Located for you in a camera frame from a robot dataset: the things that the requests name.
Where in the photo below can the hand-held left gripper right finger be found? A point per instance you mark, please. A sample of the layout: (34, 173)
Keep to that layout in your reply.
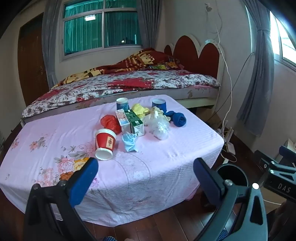
(207, 179)

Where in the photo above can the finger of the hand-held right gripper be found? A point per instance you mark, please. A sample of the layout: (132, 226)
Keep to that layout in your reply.
(286, 151)
(261, 160)

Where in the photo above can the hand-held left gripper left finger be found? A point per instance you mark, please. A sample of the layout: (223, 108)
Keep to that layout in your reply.
(84, 178)

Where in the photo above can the black bucket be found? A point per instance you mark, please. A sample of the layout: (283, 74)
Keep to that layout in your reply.
(229, 172)

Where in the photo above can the red paper cup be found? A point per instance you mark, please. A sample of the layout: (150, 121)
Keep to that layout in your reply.
(105, 143)

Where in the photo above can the blue face mask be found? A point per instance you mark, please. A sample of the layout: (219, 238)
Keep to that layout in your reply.
(129, 141)

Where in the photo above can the red plastic bag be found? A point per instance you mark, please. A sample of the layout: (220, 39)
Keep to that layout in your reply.
(109, 122)

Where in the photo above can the blue sock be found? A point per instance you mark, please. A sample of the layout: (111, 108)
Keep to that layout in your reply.
(179, 119)

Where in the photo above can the pink milk carton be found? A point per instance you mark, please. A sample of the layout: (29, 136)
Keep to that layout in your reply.
(122, 122)

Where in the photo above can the clear plastic bag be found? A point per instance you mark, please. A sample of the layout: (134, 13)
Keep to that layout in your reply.
(159, 129)

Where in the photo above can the green milk carton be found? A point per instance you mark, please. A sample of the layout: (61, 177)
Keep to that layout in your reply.
(136, 125)

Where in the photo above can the cream cloth bundle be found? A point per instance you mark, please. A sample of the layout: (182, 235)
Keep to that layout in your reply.
(159, 113)

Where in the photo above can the patterned blue paper cup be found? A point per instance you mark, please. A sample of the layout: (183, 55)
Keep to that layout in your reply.
(122, 105)

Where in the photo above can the yellow cloth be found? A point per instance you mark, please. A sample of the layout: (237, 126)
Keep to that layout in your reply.
(138, 111)

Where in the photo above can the plain blue paper cup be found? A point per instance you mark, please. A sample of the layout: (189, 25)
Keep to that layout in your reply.
(159, 106)

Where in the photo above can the pink floral tablecloth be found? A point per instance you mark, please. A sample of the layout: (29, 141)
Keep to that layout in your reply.
(161, 162)

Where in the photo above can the blue striped slipper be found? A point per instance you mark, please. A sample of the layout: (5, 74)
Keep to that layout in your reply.
(108, 238)

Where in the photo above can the grey tied curtain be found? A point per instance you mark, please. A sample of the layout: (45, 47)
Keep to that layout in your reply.
(256, 76)

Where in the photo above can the bed with floral quilt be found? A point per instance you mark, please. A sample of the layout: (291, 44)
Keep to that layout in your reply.
(115, 85)

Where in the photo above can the bright side window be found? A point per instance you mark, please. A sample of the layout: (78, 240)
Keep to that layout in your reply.
(284, 41)

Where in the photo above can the colourful pillow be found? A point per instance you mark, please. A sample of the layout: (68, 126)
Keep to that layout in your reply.
(166, 64)

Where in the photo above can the red patterned blanket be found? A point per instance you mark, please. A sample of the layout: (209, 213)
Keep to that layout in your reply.
(129, 62)

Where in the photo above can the red and white headboard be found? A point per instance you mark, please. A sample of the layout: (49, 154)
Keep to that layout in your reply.
(196, 53)

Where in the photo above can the brown wooden door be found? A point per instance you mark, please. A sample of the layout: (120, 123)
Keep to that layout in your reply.
(30, 60)

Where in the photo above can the window with green curtain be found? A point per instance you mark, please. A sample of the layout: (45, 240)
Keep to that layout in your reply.
(101, 25)

